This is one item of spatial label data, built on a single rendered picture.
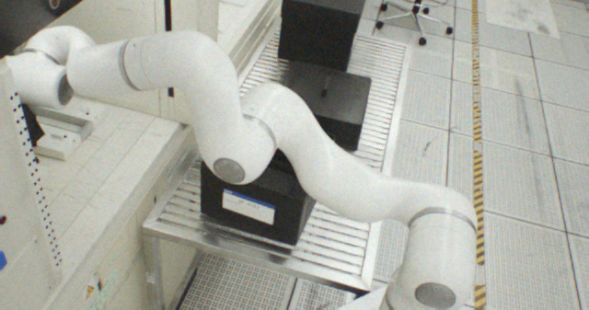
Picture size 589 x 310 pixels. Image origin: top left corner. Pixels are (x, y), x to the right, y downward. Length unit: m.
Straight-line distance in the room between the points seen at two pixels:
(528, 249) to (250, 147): 2.09
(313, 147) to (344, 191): 0.09
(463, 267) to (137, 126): 0.98
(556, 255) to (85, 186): 2.14
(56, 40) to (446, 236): 0.80
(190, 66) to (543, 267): 2.16
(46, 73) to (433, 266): 0.76
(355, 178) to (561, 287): 1.89
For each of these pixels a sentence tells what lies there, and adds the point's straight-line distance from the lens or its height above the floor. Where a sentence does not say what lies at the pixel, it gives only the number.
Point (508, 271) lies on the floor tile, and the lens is 2.61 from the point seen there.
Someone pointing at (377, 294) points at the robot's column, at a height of 0.76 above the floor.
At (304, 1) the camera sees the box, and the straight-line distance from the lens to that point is 1.96.
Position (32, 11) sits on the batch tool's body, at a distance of 0.89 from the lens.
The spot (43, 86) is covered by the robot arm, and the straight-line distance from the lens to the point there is 1.08.
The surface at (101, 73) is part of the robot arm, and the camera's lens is 0.95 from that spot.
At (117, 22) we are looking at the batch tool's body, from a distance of 1.47.
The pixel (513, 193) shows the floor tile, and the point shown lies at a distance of 3.01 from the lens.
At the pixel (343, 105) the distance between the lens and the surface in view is 1.71.
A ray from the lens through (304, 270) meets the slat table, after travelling 1.35.
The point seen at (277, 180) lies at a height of 0.77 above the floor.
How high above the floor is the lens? 1.83
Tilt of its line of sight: 40 degrees down
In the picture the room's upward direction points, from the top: 10 degrees clockwise
